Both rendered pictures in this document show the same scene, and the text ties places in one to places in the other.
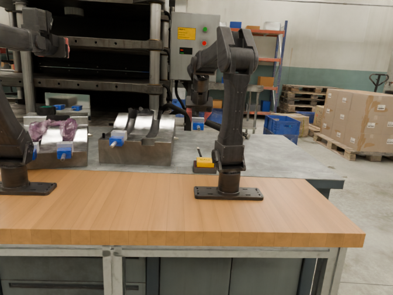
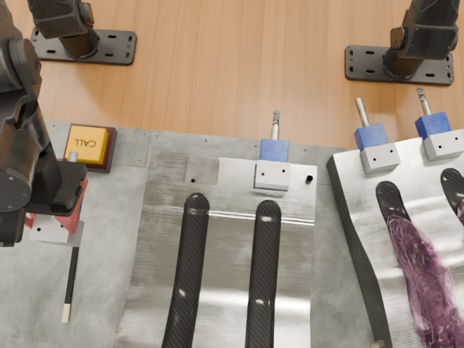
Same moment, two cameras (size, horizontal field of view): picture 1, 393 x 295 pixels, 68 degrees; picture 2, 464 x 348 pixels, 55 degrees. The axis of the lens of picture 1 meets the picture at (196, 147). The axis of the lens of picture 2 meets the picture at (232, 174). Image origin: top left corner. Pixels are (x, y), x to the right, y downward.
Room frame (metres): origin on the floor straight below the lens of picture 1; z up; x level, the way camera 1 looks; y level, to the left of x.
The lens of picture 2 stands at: (1.22, 0.25, 1.54)
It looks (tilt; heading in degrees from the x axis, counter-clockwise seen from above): 73 degrees down; 189
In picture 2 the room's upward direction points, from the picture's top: straight up
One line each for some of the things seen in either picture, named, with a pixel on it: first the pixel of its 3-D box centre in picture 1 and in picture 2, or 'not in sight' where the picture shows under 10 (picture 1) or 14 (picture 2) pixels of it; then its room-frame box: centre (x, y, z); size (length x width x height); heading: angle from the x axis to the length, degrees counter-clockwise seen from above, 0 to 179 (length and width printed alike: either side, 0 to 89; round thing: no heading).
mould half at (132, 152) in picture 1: (144, 131); (216, 326); (1.25, 0.23, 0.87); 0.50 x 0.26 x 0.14; 3
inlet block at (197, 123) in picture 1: (197, 126); (65, 197); (1.11, 0.00, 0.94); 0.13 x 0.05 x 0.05; 3
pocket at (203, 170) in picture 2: (148, 144); (202, 172); (1.03, 0.18, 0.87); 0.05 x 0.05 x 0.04; 3
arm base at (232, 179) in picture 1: (228, 182); (76, 34); (0.79, -0.10, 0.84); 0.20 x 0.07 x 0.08; 94
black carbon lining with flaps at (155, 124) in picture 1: (141, 121); (224, 316); (1.24, 0.24, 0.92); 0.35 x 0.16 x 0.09; 3
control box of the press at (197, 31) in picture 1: (189, 130); not in sight; (1.96, 0.06, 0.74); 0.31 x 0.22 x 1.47; 93
